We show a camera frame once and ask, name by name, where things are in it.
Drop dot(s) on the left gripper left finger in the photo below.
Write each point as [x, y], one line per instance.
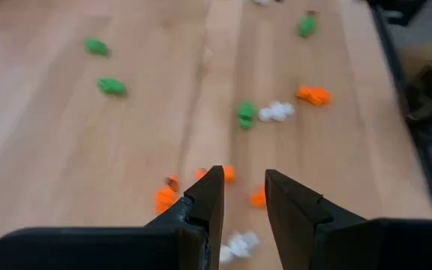
[204, 225]

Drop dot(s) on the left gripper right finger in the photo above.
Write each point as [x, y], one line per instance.
[294, 225]

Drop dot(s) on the white skeleton figure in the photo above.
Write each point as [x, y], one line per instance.
[240, 243]
[276, 111]

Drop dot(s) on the orange skeleton figure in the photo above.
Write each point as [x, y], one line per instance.
[315, 95]
[230, 174]
[257, 198]
[164, 197]

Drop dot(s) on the green skeleton figure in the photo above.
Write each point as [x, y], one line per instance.
[246, 112]
[111, 86]
[96, 46]
[308, 26]

